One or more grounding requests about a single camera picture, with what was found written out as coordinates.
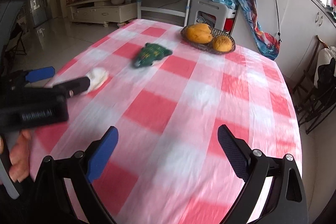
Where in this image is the yellow mango left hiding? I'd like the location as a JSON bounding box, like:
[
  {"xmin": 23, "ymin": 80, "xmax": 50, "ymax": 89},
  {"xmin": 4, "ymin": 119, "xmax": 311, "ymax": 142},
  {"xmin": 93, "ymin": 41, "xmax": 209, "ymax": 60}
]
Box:
[{"xmin": 185, "ymin": 23, "xmax": 213, "ymax": 44}]

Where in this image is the white stuffed bag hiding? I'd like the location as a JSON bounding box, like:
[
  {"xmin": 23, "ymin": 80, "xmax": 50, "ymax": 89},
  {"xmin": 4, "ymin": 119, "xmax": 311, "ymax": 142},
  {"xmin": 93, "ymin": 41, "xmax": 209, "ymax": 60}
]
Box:
[{"xmin": 314, "ymin": 46, "xmax": 336, "ymax": 88}]

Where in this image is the white plastic stool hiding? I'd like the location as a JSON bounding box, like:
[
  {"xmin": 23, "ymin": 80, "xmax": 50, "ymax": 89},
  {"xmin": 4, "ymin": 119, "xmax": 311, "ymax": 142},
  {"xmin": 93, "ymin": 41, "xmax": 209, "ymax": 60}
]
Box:
[{"xmin": 187, "ymin": 0, "xmax": 228, "ymax": 31}]

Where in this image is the white balcony cabinet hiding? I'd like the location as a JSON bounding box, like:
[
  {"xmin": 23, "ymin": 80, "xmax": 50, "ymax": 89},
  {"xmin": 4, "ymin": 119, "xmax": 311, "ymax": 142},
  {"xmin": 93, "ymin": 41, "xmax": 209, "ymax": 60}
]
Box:
[{"xmin": 231, "ymin": 0, "xmax": 336, "ymax": 80}]

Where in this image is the black folding chair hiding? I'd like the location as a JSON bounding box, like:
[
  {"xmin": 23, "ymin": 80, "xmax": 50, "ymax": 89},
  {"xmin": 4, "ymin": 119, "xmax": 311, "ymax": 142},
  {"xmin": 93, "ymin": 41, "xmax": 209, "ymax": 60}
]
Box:
[{"xmin": 294, "ymin": 57, "xmax": 335, "ymax": 135}]

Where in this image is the person's left hand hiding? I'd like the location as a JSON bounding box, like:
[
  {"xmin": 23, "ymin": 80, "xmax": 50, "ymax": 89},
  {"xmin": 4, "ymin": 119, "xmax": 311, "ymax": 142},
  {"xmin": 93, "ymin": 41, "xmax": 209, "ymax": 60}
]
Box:
[{"xmin": 9, "ymin": 130, "xmax": 31, "ymax": 182}]

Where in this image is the pink checkered tablecloth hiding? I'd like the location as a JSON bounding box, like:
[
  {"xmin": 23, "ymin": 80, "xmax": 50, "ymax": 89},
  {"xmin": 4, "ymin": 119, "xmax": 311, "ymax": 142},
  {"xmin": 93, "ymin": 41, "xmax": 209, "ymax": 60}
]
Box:
[{"xmin": 30, "ymin": 19, "xmax": 302, "ymax": 223}]

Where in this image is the yellow mango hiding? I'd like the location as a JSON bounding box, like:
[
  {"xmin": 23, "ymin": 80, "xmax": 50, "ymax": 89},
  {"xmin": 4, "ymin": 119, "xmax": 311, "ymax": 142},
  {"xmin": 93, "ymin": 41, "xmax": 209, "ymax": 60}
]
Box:
[
  {"xmin": 185, "ymin": 23, "xmax": 213, "ymax": 44},
  {"xmin": 213, "ymin": 36, "xmax": 232, "ymax": 52}
]

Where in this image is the yellow mango right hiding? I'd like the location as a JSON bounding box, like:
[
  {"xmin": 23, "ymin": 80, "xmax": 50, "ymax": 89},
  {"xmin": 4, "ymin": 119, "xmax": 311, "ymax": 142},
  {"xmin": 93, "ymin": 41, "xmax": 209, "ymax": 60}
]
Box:
[{"xmin": 213, "ymin": 36, "xmax": 232, "ymax": 52}]

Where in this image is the colourful kite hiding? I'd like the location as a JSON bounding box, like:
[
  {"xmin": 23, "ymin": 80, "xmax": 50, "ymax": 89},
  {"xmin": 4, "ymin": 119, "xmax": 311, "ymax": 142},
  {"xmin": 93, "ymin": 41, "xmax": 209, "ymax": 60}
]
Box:
[{"xmin": 238, "ymin": 0, "xmax": 281, "ymax": 61}]

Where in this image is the green knitted turtle toy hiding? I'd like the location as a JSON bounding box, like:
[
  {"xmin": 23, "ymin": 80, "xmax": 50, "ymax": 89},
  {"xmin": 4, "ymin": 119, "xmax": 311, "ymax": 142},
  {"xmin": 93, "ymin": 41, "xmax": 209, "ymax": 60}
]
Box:
[{"xmin": 132, "ymin": 43, "xmax": 173, "ymax": 68}]

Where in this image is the wicker fruit basket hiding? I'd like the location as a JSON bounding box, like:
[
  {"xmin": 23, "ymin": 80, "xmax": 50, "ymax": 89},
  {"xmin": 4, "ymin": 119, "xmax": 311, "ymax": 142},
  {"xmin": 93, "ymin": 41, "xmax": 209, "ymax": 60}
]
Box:
[{"xmin": 180, "ymin": 23, "xmax": 236, "ymax": 55}]

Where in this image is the cream tv cabinet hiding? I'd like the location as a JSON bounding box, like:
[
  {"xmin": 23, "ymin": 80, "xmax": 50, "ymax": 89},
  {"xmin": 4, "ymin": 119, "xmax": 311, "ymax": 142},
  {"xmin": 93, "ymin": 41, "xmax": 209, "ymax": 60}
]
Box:
[{"xmin": 66, "ymin": 0, "xmax": 137, "ymax": 27}]

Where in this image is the wooden chair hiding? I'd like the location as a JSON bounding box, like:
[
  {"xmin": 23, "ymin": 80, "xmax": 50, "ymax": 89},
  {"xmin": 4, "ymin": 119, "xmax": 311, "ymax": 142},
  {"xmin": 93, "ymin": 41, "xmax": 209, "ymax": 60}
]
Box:
[{"xmin": 290, "ymin": 35, "xmax": 328, "ymax": 96}]

